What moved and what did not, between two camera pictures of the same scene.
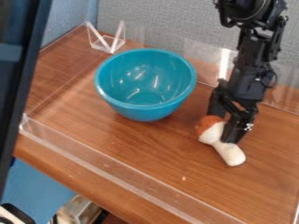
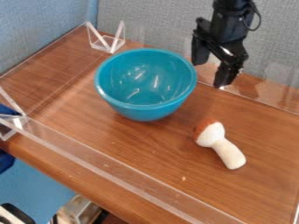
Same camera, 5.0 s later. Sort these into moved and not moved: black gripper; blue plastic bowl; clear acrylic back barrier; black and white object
Moved: black gripper
Not moved: blue plastic bowl; clear acrylic back barrier; black and white object
